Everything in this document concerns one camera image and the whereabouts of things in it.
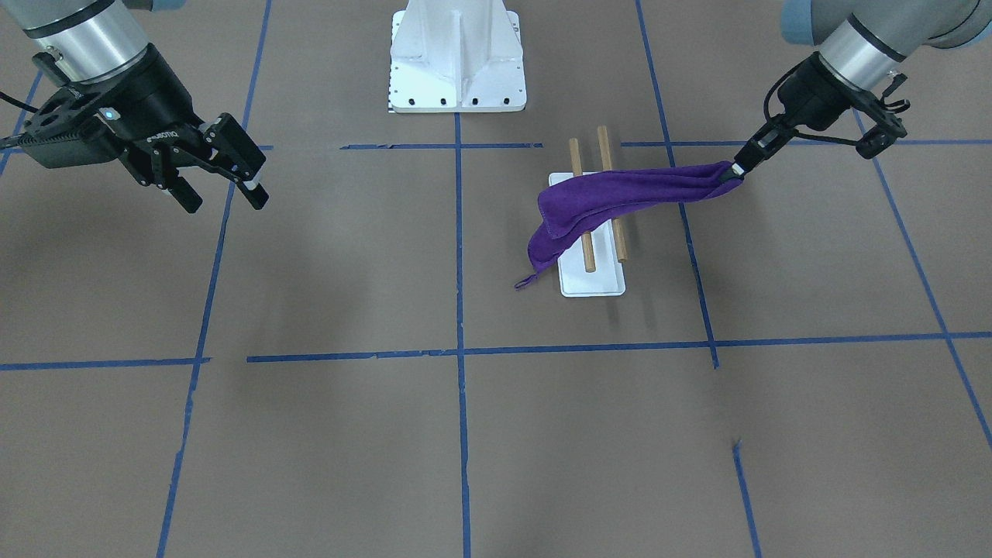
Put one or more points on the purple towel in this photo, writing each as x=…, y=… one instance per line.
x=581, y=204

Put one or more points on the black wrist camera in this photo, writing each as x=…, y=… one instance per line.
x=889, y=126
x=66, y=132

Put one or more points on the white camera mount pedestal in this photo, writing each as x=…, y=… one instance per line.
x=456, y=57

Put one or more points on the white wooden towel rack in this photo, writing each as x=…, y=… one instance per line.
x=593, y=266

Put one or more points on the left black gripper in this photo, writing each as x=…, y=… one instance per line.
x=806, y=96

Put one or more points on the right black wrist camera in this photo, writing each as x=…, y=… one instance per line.
x=66, y=132

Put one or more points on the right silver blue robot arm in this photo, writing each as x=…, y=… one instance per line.
x=80, y=40

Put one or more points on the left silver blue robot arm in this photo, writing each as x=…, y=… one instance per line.
x=859, y=47

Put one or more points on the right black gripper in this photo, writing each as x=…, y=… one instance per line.
x=149, y=101

